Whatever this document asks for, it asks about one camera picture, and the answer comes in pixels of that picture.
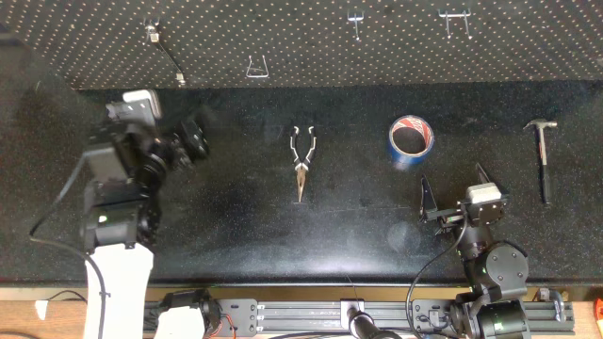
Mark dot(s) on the black pegboard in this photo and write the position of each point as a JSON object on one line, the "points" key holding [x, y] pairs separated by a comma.
{"points": [[330, 52]]}

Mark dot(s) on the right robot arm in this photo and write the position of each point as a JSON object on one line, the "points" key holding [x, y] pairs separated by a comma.
{"points": [[504, 268]]}

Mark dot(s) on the roll of blue tape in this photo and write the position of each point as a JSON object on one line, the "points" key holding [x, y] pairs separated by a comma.
{"points": [[398, 153]]}

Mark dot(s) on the hammer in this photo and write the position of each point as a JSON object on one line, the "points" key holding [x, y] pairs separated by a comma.
{"points": [[543, 150]]}

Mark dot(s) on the metal hook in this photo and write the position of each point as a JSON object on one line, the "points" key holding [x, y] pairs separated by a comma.
{"points": [[151, 21], [355, 19], [454, 14], [257, 75]]}

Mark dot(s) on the pliers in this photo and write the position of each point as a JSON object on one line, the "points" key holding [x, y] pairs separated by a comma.
{"points": [[301, 174]]}

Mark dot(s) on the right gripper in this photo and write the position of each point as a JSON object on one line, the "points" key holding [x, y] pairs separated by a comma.
{"points": [[487, 214]]}

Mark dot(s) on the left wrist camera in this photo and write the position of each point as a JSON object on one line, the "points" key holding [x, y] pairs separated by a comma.
{"points": [[141, 101]]}

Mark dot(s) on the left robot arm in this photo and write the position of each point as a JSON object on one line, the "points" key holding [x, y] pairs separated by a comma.
{"points": [[118, 282]]}

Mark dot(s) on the mounting rail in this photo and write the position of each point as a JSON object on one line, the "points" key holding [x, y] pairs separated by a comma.
{"points": [[301, 315]]}

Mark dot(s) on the wrench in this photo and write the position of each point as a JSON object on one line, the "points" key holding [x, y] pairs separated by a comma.
{"points": [[152, 36]]}

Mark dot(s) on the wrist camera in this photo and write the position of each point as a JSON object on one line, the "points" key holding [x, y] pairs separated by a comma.
{"points": [[483, 192], [141, 101]]}

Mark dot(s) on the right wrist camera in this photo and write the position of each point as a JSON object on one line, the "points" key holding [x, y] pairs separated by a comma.
{"points": [[483, 192]]}

